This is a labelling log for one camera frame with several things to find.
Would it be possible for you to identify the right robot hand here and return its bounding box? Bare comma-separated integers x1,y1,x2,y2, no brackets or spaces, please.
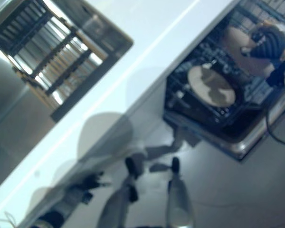
241,20,285,65

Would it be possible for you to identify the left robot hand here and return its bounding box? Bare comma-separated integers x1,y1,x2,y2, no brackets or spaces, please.
82,171,113,190

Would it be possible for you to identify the large cream plate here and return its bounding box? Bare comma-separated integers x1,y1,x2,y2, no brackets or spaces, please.
187,65,236,107

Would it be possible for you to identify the dishwasher door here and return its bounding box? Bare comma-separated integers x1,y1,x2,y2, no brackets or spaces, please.
162,92,285,162

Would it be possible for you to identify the black robot left foot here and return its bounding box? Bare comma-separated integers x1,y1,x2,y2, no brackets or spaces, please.
124,156,141,179

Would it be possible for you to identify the black robot foot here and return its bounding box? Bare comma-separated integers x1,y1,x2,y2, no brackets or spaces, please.
171,156,181,178
124,156,141,179

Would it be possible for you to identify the black dish drying rack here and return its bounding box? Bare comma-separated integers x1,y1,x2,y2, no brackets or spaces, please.
0,0,111,122

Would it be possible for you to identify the black robot right foot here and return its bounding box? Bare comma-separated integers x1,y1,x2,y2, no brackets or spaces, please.
171,156,181,178

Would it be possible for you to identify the white robot right leg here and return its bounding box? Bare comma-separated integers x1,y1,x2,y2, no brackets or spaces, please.
165,177,196,228

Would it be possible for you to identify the stainless steel sink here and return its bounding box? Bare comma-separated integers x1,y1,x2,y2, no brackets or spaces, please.
0,0,134,198

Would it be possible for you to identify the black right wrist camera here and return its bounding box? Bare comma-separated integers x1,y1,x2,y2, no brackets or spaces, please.
266,61,285,88

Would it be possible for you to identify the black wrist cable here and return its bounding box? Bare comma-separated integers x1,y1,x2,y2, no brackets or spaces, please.
265,90,285,146

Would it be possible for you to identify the dishwasher wire rack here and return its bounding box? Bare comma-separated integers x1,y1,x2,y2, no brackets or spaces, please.
165,0,285,138

